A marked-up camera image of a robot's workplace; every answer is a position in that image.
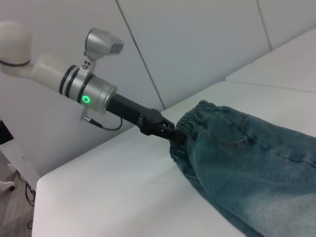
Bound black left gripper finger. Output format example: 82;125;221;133
160;121;185;136
157;130;188;149

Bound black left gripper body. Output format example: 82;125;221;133
106;93;177;136

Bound blue denim shorts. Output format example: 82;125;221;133
169;99;316;237

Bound black screen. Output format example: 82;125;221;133
0;118;15;145

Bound white floor object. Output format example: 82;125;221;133
0;181;16;197

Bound black cable with silver plug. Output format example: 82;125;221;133
79;110;124;131

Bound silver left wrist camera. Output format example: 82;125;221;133
79;28;124;75

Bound tangled floor cables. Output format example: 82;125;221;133
14;167;37;229

